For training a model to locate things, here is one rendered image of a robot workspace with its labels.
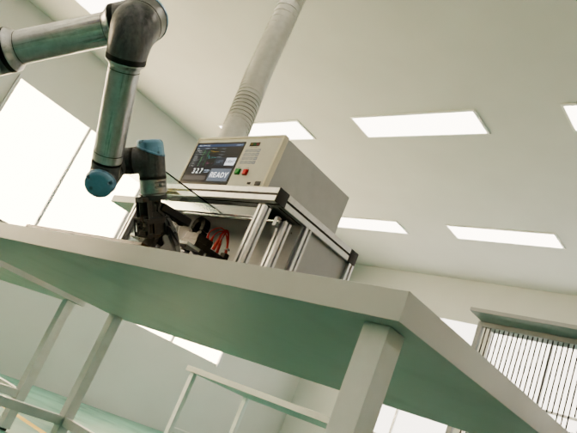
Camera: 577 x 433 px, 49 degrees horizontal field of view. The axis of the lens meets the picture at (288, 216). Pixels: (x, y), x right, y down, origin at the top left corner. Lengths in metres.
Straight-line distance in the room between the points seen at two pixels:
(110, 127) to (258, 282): 0.64
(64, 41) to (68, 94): 5.29
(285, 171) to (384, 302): 1.07
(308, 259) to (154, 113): 5.73
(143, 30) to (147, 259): 0.53
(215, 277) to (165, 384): 6.82
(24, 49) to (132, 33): 0.33
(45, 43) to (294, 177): 0.82
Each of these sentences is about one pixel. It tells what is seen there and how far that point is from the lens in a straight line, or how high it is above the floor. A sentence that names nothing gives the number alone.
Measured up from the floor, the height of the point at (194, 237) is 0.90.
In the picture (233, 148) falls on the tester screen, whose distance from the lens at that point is 2.12.
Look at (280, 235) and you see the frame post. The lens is 1.84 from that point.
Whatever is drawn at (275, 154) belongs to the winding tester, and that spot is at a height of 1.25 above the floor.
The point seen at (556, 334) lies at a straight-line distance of 5.09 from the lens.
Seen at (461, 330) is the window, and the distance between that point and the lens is 8.66.
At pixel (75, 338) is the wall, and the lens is 7.23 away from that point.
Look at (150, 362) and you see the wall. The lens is 7.82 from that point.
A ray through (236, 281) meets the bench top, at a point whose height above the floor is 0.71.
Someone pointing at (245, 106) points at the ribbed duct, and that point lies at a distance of 3.66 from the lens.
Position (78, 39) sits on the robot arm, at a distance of 1.71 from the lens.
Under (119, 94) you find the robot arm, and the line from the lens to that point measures 1.58.
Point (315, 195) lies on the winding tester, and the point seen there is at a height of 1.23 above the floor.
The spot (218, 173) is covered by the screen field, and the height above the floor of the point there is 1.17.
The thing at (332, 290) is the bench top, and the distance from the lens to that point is 1.03.
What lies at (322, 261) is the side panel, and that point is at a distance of 1.99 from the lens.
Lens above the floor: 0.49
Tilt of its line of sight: 18 degrees up
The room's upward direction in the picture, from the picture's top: 23 degrees clockwise
